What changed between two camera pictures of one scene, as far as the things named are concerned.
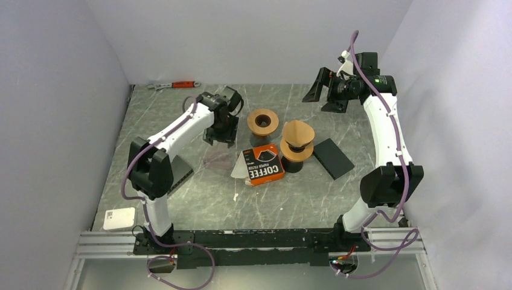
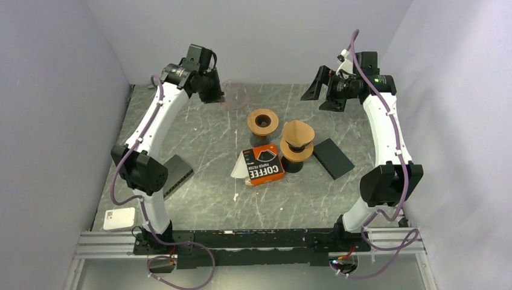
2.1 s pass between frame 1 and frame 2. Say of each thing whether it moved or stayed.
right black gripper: stayed
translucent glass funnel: moved
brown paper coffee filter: stayed
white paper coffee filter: stayed
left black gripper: moved
